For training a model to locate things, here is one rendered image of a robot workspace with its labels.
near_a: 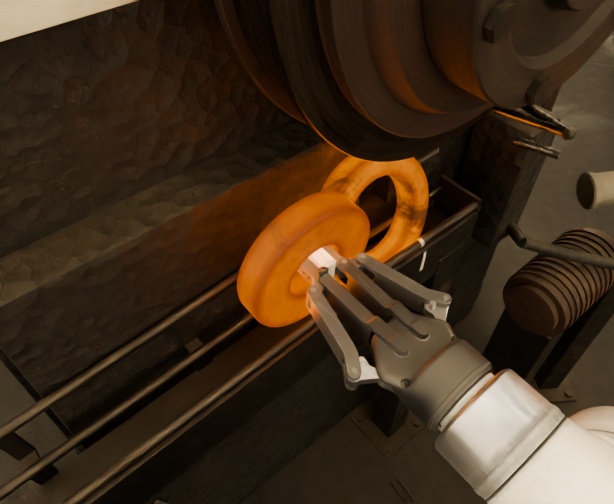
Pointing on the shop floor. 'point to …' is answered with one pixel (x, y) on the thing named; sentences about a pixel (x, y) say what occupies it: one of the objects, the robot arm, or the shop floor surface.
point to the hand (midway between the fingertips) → (306, 252)
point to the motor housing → (549, 301)
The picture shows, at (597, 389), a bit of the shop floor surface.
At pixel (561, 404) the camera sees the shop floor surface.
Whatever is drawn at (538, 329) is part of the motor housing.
